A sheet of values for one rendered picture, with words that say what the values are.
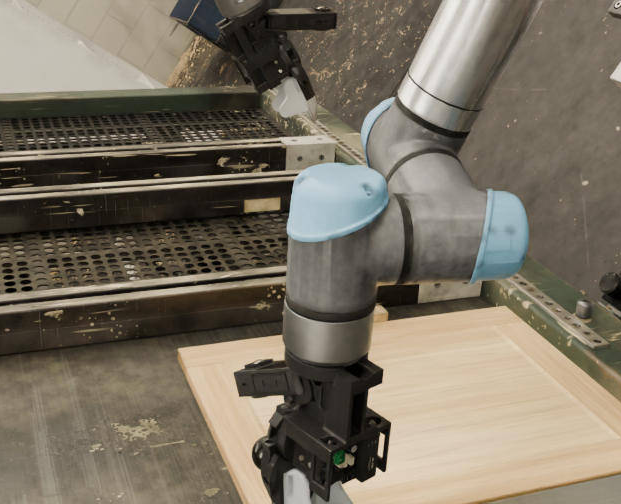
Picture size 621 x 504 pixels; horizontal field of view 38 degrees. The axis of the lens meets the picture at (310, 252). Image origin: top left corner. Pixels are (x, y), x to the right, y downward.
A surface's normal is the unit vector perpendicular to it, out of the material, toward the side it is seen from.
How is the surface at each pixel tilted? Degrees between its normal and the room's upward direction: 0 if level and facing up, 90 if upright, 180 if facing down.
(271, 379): 35
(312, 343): 56
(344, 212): 76
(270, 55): 90
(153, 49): 90
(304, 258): 42
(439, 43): 30
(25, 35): 90
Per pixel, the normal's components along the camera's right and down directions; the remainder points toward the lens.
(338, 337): 0.18, 0.40
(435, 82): -0.50, 0.30
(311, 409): -0.76, 0.22
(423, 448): 0.06, -0.91
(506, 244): 0.26, 0.19
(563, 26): -0.76, -0.41
